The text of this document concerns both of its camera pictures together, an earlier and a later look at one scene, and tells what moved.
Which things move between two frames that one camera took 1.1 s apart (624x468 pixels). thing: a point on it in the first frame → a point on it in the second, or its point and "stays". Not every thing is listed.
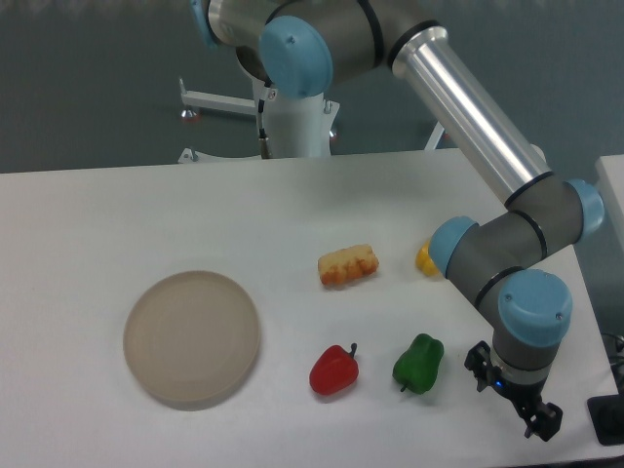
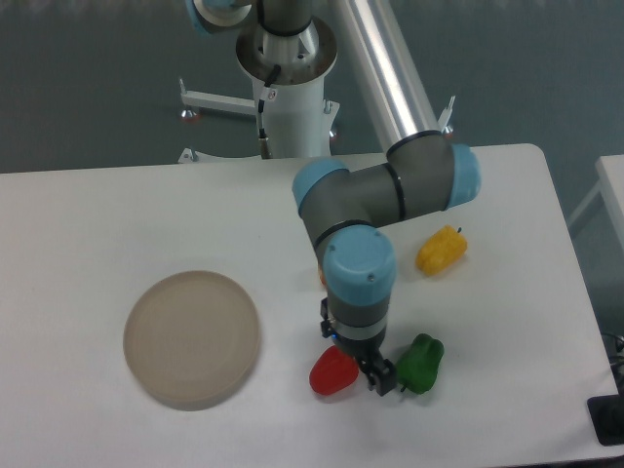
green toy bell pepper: x=417 y=367 stays
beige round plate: x=191 y=336 stays
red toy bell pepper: x=334 y=370 stays
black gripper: x=526 y=398 → x=379 y=371
